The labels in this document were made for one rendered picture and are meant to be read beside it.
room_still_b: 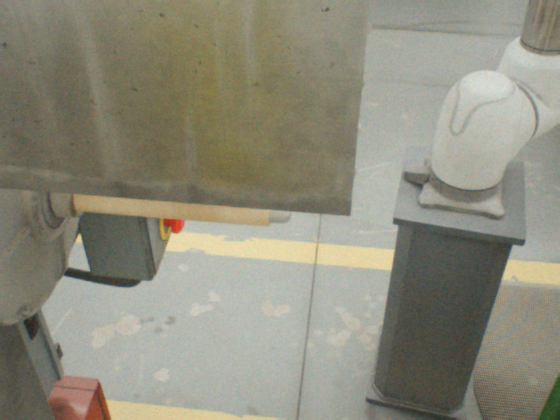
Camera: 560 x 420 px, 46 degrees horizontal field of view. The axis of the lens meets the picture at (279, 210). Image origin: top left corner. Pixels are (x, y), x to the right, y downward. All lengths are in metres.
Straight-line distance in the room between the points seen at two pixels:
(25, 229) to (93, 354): 1.53
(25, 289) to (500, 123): 0.99
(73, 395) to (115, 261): 0.37
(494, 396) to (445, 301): 0.51
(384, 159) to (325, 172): 2.41
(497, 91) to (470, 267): 0.40
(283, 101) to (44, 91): 0.13
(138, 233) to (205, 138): 0.58
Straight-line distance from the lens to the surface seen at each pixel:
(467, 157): 1.41
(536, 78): 1.50
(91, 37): 0.36
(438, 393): 1.91
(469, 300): 1.62
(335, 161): 0.37
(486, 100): 1.37
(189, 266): 2.32
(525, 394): 2.09
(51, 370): 1.23
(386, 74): 3.38
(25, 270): 0.65
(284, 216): 0.60
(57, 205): 0.64
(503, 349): 2.17
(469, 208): 1.48
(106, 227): 0.95
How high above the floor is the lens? 1.65
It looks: 41 degrees down
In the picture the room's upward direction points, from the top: straight up
